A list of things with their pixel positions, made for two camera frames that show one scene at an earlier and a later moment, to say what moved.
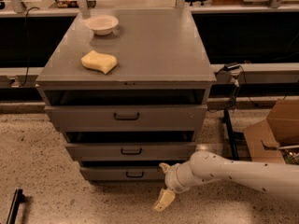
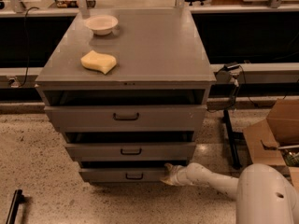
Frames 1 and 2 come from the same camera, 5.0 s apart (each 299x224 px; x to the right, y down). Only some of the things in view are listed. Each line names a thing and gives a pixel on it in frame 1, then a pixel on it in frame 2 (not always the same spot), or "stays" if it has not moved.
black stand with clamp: [228, 75] stays
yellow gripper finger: [165, 197] -> [167, 180]
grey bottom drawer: [122, 173] stays
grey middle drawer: [135, 151] stays
